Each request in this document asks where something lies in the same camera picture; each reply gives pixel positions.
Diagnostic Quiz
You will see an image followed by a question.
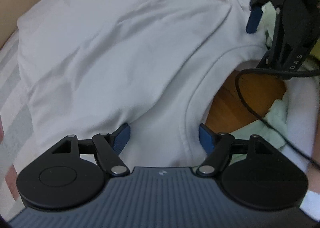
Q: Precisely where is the striped checked bed sheet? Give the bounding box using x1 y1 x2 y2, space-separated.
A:
1 31 37 220

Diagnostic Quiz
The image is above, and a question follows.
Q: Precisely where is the black cable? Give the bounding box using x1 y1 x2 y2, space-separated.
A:
235 67 320 166

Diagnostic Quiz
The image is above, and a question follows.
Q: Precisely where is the white t-shirt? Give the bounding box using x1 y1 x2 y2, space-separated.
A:
17 0 311 169

